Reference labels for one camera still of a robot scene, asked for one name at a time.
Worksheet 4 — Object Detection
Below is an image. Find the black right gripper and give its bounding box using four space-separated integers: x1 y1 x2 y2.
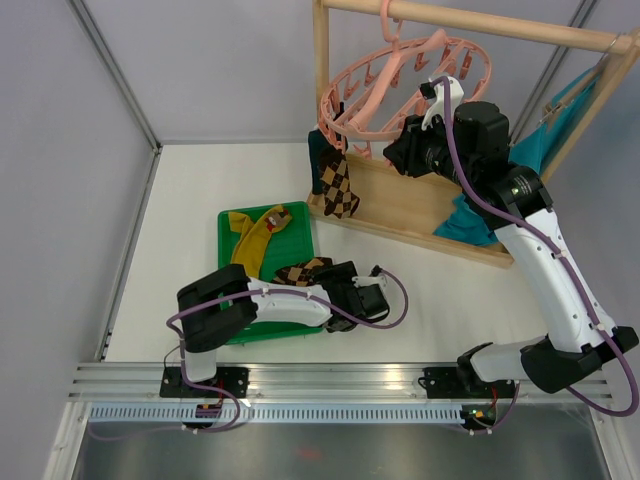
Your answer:
385 108 476 188

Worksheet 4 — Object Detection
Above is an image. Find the brown argyle sock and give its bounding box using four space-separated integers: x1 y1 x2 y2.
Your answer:
319 147 360 219
272 257 334 287

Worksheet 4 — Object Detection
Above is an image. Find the pink round clip hanger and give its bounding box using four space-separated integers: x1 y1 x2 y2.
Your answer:
313 1 493 158

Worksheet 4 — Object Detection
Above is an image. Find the green reindeer sock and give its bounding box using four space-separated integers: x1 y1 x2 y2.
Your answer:
333 101 345 122
307 129 331 195

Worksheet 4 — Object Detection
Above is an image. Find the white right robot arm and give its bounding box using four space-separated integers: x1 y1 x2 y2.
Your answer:
384 101 639 395

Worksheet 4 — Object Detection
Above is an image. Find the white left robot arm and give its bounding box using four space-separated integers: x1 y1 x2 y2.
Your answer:
177 257 390 397

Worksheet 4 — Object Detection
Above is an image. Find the wooden hanger rack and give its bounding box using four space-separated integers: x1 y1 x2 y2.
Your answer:
313 1 639 268

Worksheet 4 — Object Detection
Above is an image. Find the metal clip hanger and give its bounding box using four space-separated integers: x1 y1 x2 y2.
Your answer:
538 32 623 128

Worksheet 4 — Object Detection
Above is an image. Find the green plastic tray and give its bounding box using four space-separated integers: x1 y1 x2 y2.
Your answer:
217 201 322 346

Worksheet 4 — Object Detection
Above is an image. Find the teal cloth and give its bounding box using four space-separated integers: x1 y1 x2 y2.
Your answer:
433 81 596 247

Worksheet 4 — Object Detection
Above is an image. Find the yellow sock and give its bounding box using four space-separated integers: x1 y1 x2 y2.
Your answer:
228 204 292 278

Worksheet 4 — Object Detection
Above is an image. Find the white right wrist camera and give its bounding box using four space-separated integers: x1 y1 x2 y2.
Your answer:
420 75 464 131

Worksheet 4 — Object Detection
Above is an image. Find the white slotted cable duct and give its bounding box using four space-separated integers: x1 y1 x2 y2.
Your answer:
89 402 494 425

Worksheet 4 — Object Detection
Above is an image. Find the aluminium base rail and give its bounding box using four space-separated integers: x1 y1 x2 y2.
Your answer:
67 363 614 401

